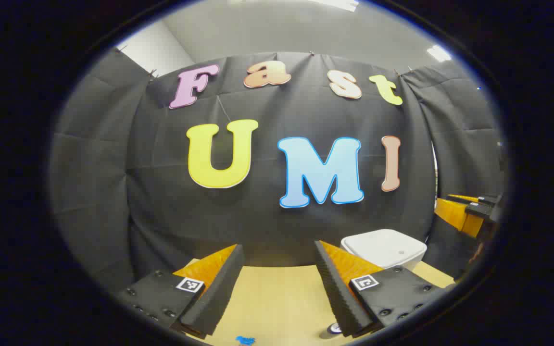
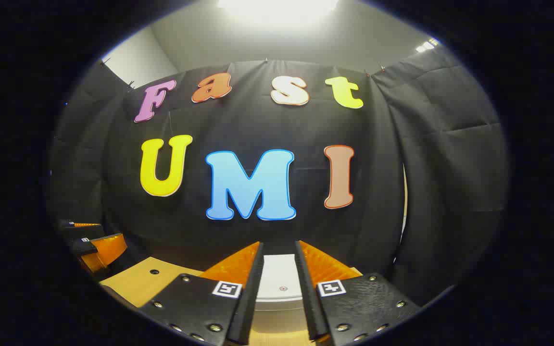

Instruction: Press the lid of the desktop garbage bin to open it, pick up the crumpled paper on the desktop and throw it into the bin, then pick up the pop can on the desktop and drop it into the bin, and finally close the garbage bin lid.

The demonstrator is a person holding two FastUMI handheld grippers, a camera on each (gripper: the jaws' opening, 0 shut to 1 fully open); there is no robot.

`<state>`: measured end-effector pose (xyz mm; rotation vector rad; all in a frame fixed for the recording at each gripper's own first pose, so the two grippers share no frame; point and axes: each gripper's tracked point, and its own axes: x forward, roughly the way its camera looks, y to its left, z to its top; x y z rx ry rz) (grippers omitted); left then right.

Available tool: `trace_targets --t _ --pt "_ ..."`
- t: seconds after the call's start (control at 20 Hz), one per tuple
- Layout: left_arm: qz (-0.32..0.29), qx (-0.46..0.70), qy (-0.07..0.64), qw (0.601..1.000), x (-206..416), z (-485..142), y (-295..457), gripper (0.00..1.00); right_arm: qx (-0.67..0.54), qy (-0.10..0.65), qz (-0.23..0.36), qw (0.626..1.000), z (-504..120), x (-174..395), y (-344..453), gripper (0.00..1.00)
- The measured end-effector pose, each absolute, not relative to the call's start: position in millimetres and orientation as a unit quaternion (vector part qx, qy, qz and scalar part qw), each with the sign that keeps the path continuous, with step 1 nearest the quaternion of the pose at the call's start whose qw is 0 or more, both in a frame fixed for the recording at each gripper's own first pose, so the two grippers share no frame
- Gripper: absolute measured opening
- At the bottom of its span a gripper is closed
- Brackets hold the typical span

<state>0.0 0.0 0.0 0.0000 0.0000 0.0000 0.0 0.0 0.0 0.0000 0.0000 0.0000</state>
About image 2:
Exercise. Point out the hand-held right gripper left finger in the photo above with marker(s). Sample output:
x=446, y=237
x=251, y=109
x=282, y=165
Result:
x=250, y=298

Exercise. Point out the white desktop garbage bin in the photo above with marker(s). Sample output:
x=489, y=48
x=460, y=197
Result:
x=282, y=274

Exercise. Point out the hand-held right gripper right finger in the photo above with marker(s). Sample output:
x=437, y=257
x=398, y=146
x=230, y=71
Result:
x=308, y=298

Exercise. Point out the ceiling light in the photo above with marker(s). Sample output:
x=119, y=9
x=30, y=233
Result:
x=277, y=7

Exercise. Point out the wooden desktop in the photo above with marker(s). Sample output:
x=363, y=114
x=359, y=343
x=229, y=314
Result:
x=147, y=283

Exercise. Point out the black backdrop cloth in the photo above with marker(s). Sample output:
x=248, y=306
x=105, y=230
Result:
x=402, y=168

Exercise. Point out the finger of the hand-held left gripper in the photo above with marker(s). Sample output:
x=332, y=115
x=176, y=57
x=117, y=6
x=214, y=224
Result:
x=82, y=229
x=108, y=250

